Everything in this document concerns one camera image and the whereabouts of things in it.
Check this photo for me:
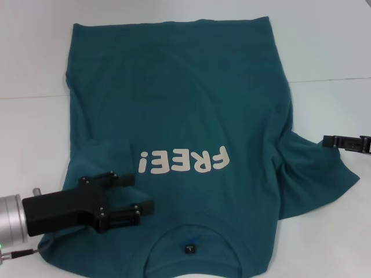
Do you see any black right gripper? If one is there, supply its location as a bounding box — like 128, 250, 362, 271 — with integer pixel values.
323, 134, 371, 156

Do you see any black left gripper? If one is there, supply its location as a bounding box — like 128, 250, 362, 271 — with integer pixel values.
22, 171, 155, 237

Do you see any teal FREE print t-shirt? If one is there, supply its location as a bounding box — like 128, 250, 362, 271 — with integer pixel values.
37, 17, 362, 278

